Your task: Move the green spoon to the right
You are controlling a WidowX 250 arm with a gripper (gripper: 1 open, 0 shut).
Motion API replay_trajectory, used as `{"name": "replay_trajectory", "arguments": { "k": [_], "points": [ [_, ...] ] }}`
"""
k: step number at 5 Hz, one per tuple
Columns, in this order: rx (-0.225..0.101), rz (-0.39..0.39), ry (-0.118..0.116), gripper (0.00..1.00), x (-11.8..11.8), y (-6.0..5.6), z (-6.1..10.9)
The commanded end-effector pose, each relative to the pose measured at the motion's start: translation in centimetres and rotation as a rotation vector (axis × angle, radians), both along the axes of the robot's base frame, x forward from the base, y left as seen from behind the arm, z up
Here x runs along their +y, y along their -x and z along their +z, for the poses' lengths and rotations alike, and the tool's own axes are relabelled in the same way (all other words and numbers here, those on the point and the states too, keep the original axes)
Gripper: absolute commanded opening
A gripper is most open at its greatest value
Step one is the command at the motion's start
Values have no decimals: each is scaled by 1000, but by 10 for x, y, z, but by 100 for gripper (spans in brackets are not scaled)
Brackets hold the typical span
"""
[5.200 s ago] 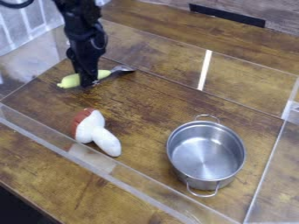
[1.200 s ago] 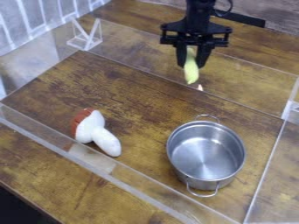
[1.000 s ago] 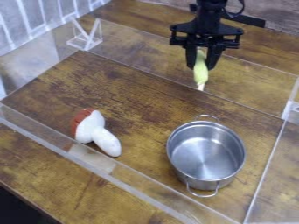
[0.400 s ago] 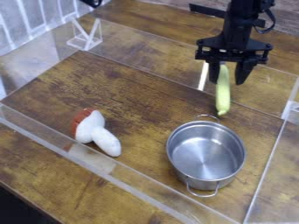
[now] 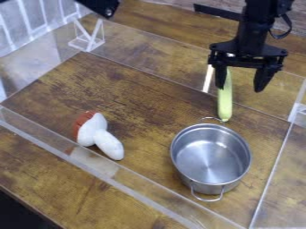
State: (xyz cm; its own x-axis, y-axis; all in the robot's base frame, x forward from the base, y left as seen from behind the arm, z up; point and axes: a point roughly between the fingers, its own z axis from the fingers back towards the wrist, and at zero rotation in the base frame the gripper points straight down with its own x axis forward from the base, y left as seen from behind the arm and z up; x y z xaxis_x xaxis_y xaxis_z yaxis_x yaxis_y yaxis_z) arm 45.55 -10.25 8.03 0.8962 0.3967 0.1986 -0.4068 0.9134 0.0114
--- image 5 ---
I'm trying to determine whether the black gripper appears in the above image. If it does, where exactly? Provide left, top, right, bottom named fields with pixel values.
left=208, top=39, right=288, bottom=92

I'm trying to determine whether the clear acrylic bracket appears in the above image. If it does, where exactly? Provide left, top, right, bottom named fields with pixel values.
left=68, top=19, right=105, bottom=52

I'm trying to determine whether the black strip on table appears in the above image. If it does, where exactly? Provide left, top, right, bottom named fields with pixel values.
left=193, top=4, right=243, bottom=21

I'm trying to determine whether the clear acrylic enclosure wall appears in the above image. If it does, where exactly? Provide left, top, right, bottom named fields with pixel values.
left=0, top=21, right=306, bottom=229

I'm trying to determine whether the green handled metal spoon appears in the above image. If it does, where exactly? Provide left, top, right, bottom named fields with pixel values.
left=217, top=72, right=232, bottom=122

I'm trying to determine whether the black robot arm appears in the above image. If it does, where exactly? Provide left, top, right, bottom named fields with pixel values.
left=208, top=0, right=293, bottom=92

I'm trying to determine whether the stainless steel pot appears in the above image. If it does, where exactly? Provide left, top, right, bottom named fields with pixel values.
left=169, top=117, right=252, bottom=202

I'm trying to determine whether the plush mushroom toy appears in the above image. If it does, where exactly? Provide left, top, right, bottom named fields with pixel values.
left=73, top=111, right=124, bottom=160

